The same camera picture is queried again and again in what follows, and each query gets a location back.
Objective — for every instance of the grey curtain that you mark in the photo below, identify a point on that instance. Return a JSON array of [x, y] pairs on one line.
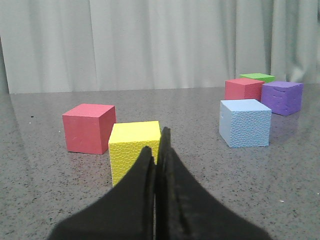
[[96, 45]]

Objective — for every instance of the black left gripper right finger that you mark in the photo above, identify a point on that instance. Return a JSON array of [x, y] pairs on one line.
[[186, 211]]

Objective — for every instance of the red foam cube far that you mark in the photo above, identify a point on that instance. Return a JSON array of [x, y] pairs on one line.
[[243, 88]]

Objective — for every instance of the light blue foam cube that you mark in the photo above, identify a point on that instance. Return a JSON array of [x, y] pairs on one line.
[[244, 123]]

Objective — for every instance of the red foam cube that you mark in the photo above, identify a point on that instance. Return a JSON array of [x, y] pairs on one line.
[[87, 128], [243, 88]]

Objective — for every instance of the purple foam cube with slits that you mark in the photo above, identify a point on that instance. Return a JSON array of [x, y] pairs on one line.
[[282, 97]]

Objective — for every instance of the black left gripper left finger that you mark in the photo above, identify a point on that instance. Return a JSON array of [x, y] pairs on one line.
[[126, 212]]

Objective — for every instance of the green foam cube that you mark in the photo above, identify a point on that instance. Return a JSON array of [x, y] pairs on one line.
[[259, 76]]

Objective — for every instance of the red foam cube near left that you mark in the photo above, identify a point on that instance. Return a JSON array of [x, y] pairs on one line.
[[87, 128]]

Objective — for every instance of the yellow foam cube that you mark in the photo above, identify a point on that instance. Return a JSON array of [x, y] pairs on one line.
[[126, 142]]

